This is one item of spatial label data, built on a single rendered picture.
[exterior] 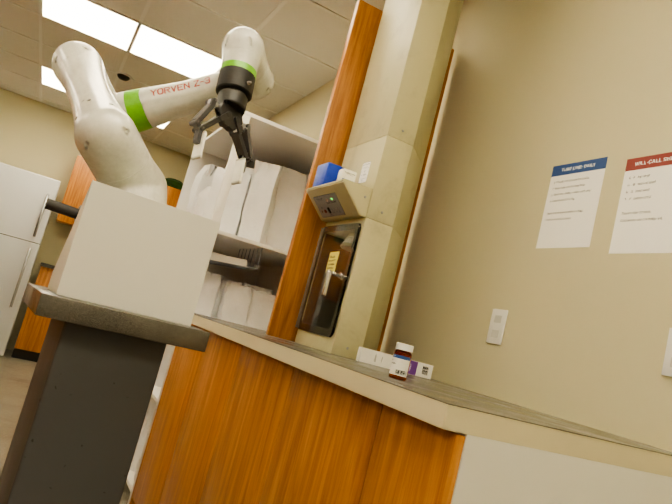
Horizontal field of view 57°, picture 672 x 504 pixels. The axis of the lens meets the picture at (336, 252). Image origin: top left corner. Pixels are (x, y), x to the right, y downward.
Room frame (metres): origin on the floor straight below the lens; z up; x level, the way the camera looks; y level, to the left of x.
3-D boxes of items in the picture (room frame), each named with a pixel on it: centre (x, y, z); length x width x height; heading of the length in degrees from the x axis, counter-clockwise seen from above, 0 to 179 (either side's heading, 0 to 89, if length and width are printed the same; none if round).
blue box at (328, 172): (2.23, 0.08, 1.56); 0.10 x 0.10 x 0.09; 25
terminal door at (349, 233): (2.18, 0.01, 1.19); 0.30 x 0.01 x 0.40; 24
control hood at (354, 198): (2.16, 0.05, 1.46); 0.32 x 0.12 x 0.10; 25
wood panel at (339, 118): (2.45, -0.05, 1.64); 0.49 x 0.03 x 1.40; 115
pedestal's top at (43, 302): (1.31, 0.42, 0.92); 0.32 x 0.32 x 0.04; 30
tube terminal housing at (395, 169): (2.24, -0.12, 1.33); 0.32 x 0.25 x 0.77; 25
